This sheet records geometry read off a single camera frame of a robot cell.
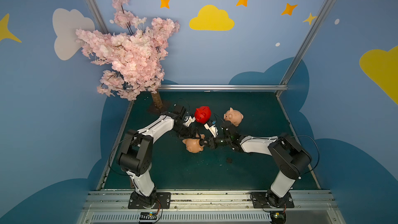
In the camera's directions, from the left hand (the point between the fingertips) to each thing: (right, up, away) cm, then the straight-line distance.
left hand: (195, 135), depth 90 cm
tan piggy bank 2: (+25, +11, +7) cm, 28 cm away
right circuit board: (+41, -36, -16) cm, 57 cm away
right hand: (+5, -2, -2) cm, 6 cm away
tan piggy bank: (-1, -5, -5) cm, 6 cm away
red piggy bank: (+5, +12, +8) cm, 15 cm away
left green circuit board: (-22, -36, -17) cm, 45 cm away
